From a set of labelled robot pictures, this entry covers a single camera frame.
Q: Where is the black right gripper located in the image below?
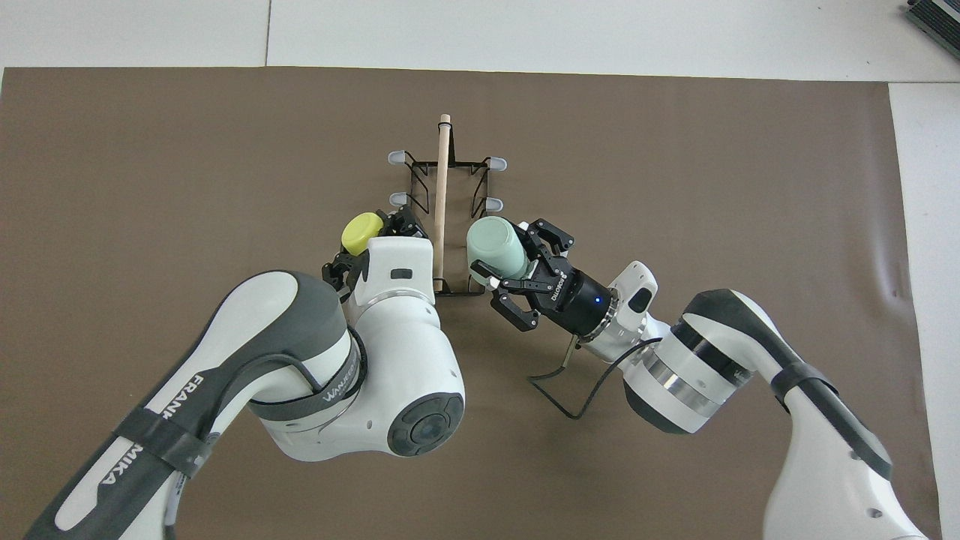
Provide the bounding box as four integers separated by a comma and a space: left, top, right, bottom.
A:
489, 220, 620, 337

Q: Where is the yellow plastic cup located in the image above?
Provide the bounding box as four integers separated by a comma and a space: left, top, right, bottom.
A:
341, 212, 385, 256

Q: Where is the pale green plastic cup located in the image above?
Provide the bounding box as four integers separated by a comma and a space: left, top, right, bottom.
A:
466, 216, 530, 282

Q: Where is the brown table mat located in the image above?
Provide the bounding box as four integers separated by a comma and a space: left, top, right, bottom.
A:
0, 66, 933, 540

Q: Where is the grey laptop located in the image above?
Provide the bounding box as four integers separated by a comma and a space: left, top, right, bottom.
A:
904, 0, 960, 61

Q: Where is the black wire cup rack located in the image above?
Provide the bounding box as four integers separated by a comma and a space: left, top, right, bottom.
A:
386, 114, 509, 298

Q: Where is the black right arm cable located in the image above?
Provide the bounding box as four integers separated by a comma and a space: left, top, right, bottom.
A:
527, 337, 661, 421

